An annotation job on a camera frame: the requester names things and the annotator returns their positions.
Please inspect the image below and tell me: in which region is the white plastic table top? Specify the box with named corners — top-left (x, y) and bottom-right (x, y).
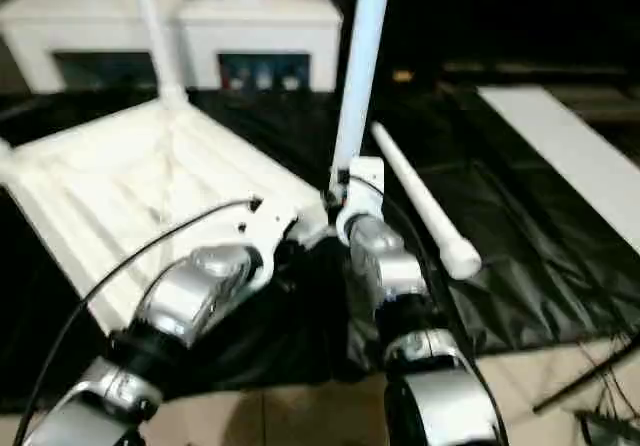
top-left (0, 93), bottom-right (331, 335)

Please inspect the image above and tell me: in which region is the white cabinet with glass doors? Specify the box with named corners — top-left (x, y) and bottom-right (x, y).
top-left (0, 0), bottom-right (344, 95)

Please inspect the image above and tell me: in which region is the black mat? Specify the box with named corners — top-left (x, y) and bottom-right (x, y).
top-left (0, 83), bottom-right (640, 407)

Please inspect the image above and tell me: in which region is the black bar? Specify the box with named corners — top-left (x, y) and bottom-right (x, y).
top-left (442, 60), bottom-right (640, 75)

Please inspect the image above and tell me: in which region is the white board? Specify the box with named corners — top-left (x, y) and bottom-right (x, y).
top-left (477, 85), bottom-right (640, 257)

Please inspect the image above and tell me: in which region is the black stand leg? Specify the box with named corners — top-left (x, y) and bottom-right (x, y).
top-left (532, 343), bottom-right (640, 415)

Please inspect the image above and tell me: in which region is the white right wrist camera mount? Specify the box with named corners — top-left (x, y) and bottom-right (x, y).
top-left (335, 157), bottom-right (386, 245)

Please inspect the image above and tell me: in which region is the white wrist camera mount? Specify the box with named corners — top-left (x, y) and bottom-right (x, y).
top-left (335, 157), bottom-right (386, 245)
top-left (234, 200), bottom-right (301, 290)

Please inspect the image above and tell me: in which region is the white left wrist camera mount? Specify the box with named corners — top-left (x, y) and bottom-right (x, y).
top-left (234, 200), bottom-right (301, 290)

